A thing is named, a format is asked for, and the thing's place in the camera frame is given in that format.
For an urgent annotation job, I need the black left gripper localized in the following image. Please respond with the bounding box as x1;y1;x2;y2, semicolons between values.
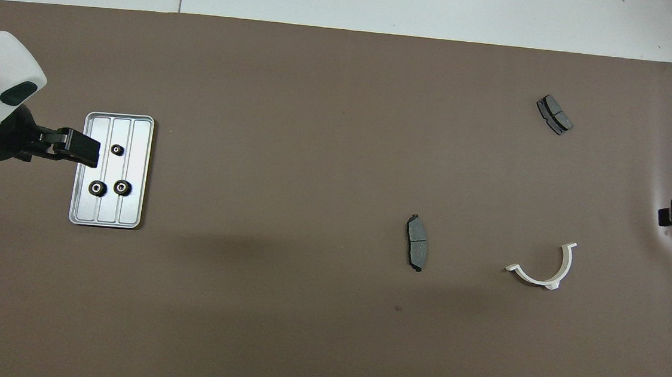
0;102;104;170

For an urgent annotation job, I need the silver metal tray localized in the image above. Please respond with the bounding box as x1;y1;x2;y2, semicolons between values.
68;110;156;231

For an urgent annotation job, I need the wide grey brake pad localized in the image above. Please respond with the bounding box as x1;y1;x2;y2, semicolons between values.
533;93;576;137

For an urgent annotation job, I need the brown table mat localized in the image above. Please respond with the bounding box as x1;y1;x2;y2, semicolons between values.
0;0;672;377

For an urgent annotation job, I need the slim grey brake pad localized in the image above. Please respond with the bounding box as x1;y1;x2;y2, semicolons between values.
403;213;432;274

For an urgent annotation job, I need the white curved plastic bracket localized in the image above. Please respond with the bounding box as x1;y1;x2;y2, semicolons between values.
503;237;578;292

